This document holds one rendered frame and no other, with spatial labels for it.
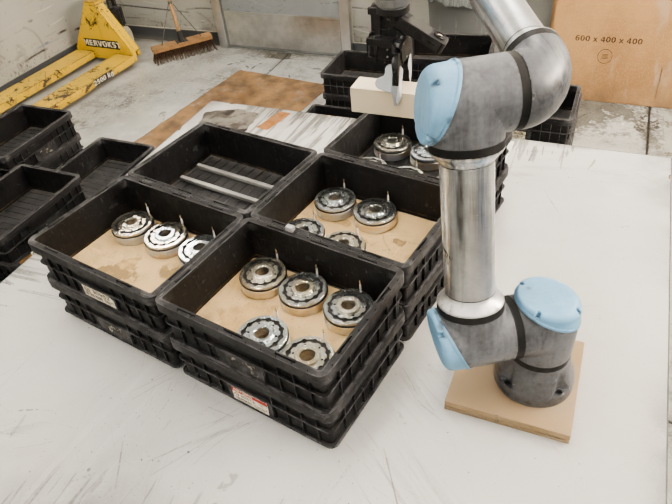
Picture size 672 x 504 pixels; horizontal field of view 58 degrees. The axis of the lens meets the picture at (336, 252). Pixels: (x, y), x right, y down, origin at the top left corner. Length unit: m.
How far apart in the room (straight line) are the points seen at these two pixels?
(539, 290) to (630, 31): 2.84
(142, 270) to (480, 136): 0.87
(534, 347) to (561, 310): 0.08
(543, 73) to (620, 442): 0.69
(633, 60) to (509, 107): 2.98
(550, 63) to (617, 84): 2.94
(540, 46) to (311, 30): 3.62
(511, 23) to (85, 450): 1.10
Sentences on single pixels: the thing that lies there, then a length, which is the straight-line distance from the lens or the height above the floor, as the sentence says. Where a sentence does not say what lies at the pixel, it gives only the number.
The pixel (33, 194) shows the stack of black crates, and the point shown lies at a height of 0.49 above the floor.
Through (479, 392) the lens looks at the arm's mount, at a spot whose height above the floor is 0.73.
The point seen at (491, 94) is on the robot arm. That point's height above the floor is 1.33.
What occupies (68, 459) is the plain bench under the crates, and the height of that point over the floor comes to 0.70.
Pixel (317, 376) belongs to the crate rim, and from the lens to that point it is 1.02.
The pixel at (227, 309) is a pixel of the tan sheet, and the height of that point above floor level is 0.83.
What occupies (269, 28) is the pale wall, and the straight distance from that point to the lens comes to 4.67.
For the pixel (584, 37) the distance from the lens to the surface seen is 3.85.
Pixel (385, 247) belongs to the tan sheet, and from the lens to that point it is 1.39.
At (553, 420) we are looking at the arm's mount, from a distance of 1.24.
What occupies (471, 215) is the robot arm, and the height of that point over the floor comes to 1.15.
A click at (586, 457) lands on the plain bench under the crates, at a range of 1.24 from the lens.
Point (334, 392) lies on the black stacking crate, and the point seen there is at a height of 0.84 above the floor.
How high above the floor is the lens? 1.73
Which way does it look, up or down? 40 degrees down
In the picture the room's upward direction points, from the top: 6 degrees counter-clockwise
